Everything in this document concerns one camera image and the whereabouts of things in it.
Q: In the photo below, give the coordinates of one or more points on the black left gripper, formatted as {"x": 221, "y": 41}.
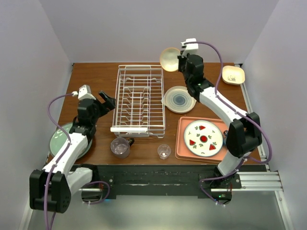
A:
{"x": 110, "y": 102}

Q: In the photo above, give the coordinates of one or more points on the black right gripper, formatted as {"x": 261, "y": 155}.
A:
{"x": 181, "y": 61}

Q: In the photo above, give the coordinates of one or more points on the white bowl with blue dashes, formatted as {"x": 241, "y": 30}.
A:
{"x": 169, "y": 59}

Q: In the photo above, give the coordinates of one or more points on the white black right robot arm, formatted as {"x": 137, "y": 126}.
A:
{"x": 243, "y": 134}

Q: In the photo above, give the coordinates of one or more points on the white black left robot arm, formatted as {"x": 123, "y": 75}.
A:
{"x": 51, "y": 188}

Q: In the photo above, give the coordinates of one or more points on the cream plate with blue swirl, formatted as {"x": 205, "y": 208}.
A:
{"x": 178, "y": 100}

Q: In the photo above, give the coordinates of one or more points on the cream square panda bowl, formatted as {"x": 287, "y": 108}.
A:
{"x": 233, "y": 75}

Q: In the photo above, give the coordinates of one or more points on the purple translucent measuring cup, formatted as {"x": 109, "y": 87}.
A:
{"x": 120, "y": 147}

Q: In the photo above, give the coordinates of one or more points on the light green plate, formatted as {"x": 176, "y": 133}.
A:
{"x": 58, "y": 139}

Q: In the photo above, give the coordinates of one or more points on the white watermelon pattern plate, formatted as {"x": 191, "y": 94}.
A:
{"x": 203, "y": 138}

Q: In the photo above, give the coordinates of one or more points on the dark blue ceramic mug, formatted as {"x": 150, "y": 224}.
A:
{"x": 225, "y": 133}

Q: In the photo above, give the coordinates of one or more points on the small clear glass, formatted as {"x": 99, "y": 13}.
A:
{"x": 164, "y": 151}

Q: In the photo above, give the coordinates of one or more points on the pink plastic tray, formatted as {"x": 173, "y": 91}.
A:
{"x": 183, "y": 153}

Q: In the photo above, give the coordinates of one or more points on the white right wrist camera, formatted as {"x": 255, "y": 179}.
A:
{"x": 189, "y": 47}

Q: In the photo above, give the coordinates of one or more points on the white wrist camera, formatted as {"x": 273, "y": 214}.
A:
{"x": 84, "y": 92}
{"x": 189, "y": 47}

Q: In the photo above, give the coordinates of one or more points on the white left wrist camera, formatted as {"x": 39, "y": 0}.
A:
{"x": 84, "y": 92}

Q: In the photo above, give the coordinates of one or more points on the white wire dish rack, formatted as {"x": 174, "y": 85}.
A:
{"x": 140, "y": 110}

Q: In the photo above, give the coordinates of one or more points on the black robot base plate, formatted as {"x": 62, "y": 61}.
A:
{"x": 159, "y": 180}

